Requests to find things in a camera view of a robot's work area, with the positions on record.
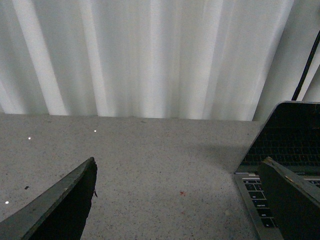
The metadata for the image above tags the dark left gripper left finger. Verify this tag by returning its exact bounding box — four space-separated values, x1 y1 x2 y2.
0 157 98 240

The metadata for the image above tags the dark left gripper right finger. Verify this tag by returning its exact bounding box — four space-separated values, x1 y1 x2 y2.
258 157 320 240

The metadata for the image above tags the grey laptop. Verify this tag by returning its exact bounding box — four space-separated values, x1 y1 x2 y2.
234 101 320 240

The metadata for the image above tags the white curtain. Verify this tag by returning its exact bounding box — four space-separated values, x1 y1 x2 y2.
0 0 320 121

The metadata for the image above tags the blue desk lamp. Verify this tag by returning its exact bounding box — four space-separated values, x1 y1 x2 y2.
291 31 320 101

